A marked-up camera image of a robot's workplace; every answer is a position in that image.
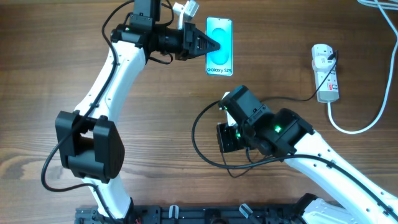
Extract Galaxy smartphone teal screen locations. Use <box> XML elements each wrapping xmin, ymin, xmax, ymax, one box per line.
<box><xmin>206</xmin><ymin>17</ymin><xmax>233</xmax><ymax>77</ymax></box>

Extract black USB charging cable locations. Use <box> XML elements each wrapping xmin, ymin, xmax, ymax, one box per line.
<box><xmin>220</xmin><ymin>49</ymin><xmax>340</xmax><ymax>179</ymax></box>

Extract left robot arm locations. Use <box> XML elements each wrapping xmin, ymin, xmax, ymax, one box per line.
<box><xmin>53</xmin><ymin>1</ymin><xmax>220</xmax><ymax>223</ymax></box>

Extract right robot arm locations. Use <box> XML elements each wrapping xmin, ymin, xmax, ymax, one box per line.
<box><xmin>217</xmin><ymin>86</ymin><xmax>397</xmax><ymax>223</ymax></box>

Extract white USB charger plug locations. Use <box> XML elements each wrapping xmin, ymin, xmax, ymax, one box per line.
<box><xmin>312</xmin><ymin>55</ymin><xmax>336</xmax><ymax>72</ymax></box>

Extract white power strip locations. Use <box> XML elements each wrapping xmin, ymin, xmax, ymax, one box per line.
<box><xmin>312</xmin><ymin>44</ymin><xmax>340</xmax><ymax>103</ymax></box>

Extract white power strip cord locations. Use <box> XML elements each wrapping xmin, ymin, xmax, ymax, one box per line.
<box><xmin>326</xmin><ymin>0</ymin><xmax>398</xmax><ymax>135</ymax></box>

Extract white cables in corner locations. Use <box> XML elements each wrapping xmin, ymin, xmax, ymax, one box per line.
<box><xmin>356</xmin><ymin>0</ymin><xmax>398</xmax><ymax>11</ymax></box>

